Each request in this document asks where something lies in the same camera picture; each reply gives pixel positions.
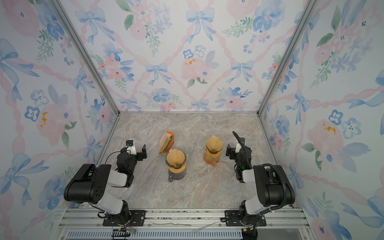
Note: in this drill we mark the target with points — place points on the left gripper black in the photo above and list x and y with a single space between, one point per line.
139 155

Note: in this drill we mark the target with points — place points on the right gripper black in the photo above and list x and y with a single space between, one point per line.
232 151

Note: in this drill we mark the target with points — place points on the orange glass carafe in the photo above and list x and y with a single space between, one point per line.
210 160

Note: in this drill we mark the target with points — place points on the coffee filter pack orange clip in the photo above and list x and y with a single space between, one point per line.
166 142

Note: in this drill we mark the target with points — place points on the grey glass carafe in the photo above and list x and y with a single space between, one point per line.
175 176

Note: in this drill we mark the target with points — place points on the green glass dripper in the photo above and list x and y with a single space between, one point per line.
213 152

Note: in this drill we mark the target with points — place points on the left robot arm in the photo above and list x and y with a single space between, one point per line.
90 182

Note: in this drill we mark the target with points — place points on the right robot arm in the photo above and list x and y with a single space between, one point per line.
273 189

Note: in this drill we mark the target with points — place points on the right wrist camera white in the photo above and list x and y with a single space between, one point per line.
239 146

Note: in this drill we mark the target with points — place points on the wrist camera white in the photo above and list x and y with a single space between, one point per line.
130 147
239 146

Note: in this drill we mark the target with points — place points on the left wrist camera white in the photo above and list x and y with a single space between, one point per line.
130 147

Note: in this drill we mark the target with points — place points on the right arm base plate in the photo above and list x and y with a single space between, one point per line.
233 218

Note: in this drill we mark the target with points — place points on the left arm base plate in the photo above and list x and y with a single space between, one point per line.
137 219

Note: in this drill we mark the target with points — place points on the aluminium front rail frame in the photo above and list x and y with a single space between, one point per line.
184 224

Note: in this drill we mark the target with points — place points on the right corner aluminium post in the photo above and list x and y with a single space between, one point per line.
299 30

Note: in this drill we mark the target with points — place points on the corner aluminium post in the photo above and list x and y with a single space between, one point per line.
299 30
82 51

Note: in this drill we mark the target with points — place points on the left corner aluminium post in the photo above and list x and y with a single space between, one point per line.
82 51

